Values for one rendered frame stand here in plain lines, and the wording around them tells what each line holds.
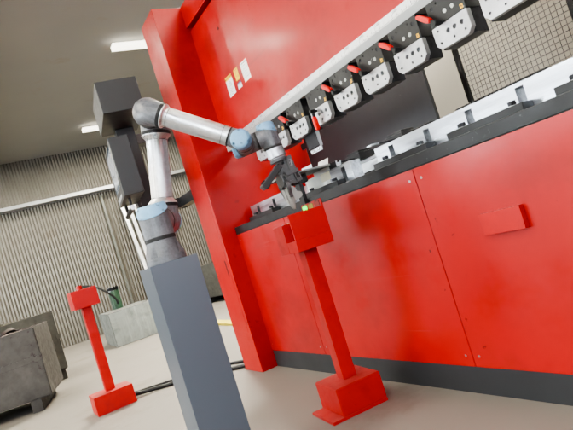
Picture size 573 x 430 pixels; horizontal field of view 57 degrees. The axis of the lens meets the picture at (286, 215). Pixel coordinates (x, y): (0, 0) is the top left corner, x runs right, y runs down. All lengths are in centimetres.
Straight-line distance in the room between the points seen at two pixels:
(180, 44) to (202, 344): 208
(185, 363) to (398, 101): 169
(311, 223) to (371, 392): 70
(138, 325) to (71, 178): 418
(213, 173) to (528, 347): 209
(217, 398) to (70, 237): 869
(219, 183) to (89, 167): 768
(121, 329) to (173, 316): 543
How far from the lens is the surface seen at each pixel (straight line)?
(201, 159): 327
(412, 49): 202
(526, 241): 172
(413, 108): 280
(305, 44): 251
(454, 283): 195
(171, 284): 195
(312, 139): 261
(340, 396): 214
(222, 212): 323
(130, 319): 739
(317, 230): 209
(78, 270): 1047
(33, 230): 1051
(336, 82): 236
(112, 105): 341
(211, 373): 200
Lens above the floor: 74
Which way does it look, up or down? 2 degrees up
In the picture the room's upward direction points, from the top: 17 degrees counter-clockwise
